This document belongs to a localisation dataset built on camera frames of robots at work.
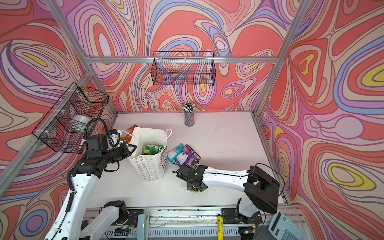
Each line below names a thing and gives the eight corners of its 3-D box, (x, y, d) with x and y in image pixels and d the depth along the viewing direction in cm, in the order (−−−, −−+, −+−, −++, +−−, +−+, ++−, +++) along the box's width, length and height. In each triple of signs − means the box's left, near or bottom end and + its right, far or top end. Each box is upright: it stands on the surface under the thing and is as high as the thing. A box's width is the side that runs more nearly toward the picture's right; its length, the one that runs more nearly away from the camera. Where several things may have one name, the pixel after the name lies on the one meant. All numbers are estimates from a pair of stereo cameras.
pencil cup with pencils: (184, 127, 114) (183, 109, 99) (184, 120, 118) (183, 102, 104) (195, 127, 114) (195, 109, 99) (195, 120, 118) (195, 102, 104)
